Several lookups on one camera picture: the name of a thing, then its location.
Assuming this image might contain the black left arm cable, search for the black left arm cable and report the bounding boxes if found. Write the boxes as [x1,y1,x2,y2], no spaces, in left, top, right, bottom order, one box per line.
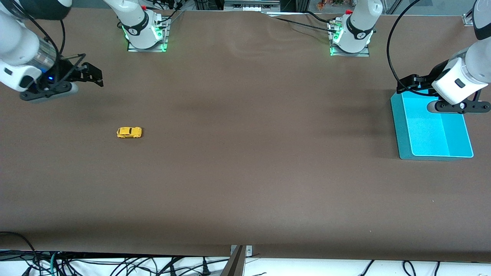
[386,0,436,97]

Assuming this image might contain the yellow beetle toy car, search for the yellow beetle toy car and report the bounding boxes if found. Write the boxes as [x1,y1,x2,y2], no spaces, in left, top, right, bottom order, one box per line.
[117,127,142,139]

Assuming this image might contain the black right base cable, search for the black right base cable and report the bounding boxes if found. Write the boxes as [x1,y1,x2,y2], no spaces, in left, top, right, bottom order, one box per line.
[155,7,183,25]

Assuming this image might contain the grey table support beam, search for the grey table support beam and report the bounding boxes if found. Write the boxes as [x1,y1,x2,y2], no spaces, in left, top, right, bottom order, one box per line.
[220,245,246,276]

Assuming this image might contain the colourful background items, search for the colourful background items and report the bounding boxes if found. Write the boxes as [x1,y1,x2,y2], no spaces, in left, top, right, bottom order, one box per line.
[316,0,346,10]

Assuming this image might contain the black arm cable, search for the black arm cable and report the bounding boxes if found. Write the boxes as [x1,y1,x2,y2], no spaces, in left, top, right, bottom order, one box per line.
[386,0,436,97]
[8,0,66,77]

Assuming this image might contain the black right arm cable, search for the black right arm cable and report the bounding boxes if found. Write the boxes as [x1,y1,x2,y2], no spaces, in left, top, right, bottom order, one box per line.
[8,0,66,77]

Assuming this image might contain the black looped floor cable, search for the black looped floor cable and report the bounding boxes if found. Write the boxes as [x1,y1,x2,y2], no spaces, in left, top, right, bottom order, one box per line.
[0,231,40,276]

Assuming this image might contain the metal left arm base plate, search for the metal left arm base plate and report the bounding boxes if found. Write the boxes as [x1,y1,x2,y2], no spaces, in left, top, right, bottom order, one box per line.
[329,21,371,57]

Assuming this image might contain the black floor cable tangle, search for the black floor cable tangle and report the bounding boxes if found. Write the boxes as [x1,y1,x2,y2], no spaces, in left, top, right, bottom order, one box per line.
[0,249,231,276]

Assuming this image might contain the teal plastic bin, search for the teal plastic bin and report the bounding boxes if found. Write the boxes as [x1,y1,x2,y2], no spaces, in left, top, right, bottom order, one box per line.
[390,90,474,161]

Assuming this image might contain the long black base cable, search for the long black base cable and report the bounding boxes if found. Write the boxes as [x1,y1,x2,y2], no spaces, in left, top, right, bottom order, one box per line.
[273,16,338,33]

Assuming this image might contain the short black base cable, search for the short black base cable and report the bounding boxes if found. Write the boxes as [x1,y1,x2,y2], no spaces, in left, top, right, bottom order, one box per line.
[305,11,336,24]

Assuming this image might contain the grey electronics box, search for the grey electronics box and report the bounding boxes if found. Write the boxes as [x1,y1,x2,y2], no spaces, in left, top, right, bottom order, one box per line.
[224,0,281,12]

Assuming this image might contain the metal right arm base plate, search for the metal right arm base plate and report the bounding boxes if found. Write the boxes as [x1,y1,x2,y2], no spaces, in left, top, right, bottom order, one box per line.
[127,17,170,53]

